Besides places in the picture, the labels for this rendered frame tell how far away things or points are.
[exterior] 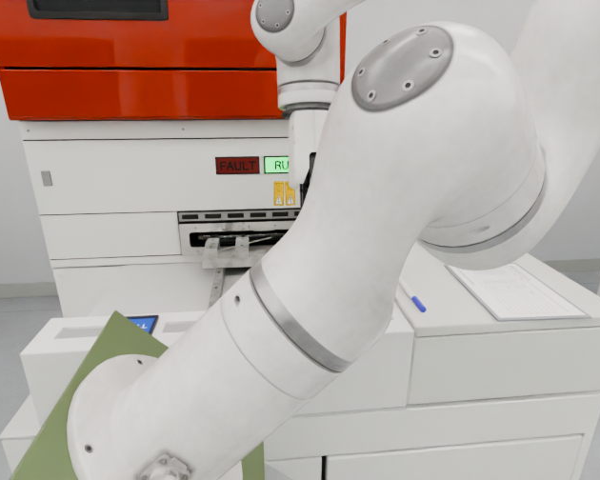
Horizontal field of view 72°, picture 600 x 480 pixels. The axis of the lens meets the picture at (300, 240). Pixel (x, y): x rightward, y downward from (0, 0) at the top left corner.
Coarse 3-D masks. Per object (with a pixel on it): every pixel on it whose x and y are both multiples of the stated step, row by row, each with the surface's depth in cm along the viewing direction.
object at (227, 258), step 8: (232, 248) 114; (256, 248) 114; (264, 248) 114; (224, 256) 109; (232, 256) 109; (256, 256) 109; (208, 264) 108; (216, 264) 108; (224, 264) 108; (232, 264) 108; (240, 264) 109; (248, 264) 109
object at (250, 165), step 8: (216, 160) 110; (224, 160) 111; (232, 160) 111; (240, 160) 111; (248, 160) 111; (256, 160) 111; (224, 168) 111; (232, 168) 112; (240, 168) 112; (248, 168) 112; (256, 168) 112
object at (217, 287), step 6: (216, 270) 107; (222, 270) 107; (216, 276) 104; (222, 276) 104; (216, 282) 101; (222, 282) 104; (216, 288) 98; (222, 288) 103; (210, 294) 95; (216, 294) 95; (210, 300) 92; (216, 300) 92; (210, 306) 90
